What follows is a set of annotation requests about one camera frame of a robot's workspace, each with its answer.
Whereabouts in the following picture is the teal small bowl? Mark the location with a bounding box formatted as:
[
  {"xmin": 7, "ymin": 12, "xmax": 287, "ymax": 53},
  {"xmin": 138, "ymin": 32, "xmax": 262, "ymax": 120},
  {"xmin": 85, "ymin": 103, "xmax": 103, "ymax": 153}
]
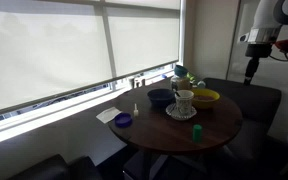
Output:
[{"xmin": 173, "ymin": 64, "xmax": 189, "ymax": 78}]

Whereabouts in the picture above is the black leather chair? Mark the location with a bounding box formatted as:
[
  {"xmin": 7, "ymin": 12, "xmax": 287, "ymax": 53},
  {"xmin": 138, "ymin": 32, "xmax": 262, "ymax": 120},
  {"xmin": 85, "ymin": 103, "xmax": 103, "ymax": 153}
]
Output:
[{"xmin": 7, "ymin": 153, "xmax": 103, "ymax": 180}]

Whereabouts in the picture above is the narrow white roller blind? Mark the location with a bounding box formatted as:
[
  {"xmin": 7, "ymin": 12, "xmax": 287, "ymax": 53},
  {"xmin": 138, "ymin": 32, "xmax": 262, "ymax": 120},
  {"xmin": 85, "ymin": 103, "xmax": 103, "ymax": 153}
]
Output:
[{"xmin": 106, "ymin": 6, "xmax": 181, "ymax": 78}]

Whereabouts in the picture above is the green toy object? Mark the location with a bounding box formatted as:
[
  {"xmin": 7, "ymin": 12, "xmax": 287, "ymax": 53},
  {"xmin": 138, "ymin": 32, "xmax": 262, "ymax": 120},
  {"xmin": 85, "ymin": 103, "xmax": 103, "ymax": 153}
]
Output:
[{"xmin": 186, "ymin": 72, "xmax": 198, "ymax": 85}]

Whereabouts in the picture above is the small white bottle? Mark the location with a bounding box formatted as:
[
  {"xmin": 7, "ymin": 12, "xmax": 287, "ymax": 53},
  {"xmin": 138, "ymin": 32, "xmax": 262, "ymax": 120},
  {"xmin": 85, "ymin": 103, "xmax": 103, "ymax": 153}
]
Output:
[{"xmin": 133, "ymin": 103, "xmax": 140, "ymax": 118}]

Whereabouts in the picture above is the small grey windowsill object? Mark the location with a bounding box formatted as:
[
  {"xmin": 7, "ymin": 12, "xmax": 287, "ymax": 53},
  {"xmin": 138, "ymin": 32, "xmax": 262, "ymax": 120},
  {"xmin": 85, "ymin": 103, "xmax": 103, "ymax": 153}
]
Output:
[{"xmin": 128, "ymin": 75, "xmax": 147, "ymax": 89}]

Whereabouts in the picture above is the dark upholstered bench seat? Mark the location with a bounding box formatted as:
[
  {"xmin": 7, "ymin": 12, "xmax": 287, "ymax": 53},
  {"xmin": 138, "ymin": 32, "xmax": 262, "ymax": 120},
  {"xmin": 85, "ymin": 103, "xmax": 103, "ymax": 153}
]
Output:
[{"xmin": 202, "ymin": 77, "xmax": 283, "ymax": 164}]

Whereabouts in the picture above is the purple small bowl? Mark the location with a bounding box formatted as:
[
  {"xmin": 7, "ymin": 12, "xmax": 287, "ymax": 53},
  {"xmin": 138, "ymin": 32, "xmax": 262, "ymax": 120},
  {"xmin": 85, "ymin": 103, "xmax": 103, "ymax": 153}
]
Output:
[{"xmin": 114, "ymin": 112, "xmax": 133, "ymax": 128}]

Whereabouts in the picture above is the dark blue bowl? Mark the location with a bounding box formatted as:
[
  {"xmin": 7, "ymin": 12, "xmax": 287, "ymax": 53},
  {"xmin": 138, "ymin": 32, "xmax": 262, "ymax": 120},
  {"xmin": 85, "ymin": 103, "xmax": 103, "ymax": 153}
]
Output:
[{"xmin": 146, "ymin": 88, "xmax": 176, "ymax": 108}]

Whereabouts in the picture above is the white paper napkin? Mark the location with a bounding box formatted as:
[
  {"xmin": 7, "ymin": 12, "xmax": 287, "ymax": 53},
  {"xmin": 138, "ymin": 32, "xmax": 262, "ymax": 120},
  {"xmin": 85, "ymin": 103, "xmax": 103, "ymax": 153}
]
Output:
[{"xmin": 95, "ymin": 106, "xmax": 122, "ymax": 124}]

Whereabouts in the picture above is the patterned paper cup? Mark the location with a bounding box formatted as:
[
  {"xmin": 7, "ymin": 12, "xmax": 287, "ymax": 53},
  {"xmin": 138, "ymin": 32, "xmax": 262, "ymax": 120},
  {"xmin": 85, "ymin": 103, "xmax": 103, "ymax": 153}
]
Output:
[{"xmin": 174, "ymin": 89, "xmax": 195, "ymax": 117}]

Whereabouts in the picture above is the wide white roller blind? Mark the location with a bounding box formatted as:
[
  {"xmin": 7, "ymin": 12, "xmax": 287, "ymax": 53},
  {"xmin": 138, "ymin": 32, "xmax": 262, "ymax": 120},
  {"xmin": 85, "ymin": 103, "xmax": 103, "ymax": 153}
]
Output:
[{"xmin": 0, "ymin": 8, "xmax": 114, "ymax": 116}]

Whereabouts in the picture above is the yellow bowl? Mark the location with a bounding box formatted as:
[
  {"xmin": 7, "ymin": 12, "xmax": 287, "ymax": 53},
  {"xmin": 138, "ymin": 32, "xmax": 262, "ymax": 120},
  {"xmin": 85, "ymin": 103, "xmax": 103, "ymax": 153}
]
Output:
[{"xmin": 190, "ymin": 87, "xmax": 221, "ymax": 110}]

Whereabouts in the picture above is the green cylindrical block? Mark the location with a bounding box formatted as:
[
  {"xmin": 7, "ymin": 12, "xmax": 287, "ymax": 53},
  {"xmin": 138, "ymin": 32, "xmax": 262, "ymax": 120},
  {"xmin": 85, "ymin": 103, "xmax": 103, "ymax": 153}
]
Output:
[{"xmin": 192, "ymin": 124, "xmax": 203, "ymax": 144}]

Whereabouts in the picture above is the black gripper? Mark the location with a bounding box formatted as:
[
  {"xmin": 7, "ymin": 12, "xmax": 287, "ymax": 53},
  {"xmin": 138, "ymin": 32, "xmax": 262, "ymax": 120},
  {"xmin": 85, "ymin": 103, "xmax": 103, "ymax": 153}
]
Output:
[{"xmin": 243, "ymin": 42, "xmax": 273, "ymax": 86}]

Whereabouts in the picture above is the red cable connector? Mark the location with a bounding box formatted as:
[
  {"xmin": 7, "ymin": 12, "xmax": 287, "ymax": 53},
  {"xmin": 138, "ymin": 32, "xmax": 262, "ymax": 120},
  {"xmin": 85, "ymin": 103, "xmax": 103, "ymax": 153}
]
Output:
[{"xmin": 274, "ymin": 39, "xmax": 288, "ymax": 54}]

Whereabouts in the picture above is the dark table base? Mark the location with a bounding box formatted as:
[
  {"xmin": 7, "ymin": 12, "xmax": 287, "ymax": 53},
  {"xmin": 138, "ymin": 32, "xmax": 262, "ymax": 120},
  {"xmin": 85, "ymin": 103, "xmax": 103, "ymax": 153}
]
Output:
[{"xmin": 122, "ymin": 149, "xmax": 172, "ymax": 180}]

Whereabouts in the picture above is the glass jar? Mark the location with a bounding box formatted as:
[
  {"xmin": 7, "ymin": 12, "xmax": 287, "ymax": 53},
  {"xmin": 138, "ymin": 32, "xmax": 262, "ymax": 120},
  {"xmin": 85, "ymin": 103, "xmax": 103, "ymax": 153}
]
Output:
[{"xmin": 170, "ymin": 74, "xmax": 192, "ymax": 92}]

